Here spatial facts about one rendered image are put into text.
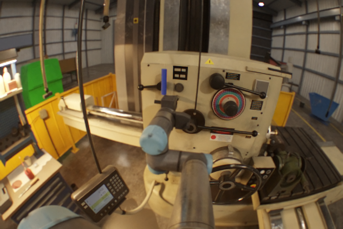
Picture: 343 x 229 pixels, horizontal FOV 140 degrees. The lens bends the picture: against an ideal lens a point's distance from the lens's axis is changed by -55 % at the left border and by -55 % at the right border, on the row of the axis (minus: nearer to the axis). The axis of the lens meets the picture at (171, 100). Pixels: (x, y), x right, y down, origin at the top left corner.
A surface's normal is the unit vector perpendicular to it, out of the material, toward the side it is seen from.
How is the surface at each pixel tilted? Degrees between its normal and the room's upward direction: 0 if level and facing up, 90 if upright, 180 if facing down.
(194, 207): 23
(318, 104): 90
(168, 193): 0
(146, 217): 0
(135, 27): 90
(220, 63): 45
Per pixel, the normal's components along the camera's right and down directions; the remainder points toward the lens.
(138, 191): 0.04, -0.93
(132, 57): -0.22, 0.35
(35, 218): 0.04, -0.99
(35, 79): 0.97, 0.02
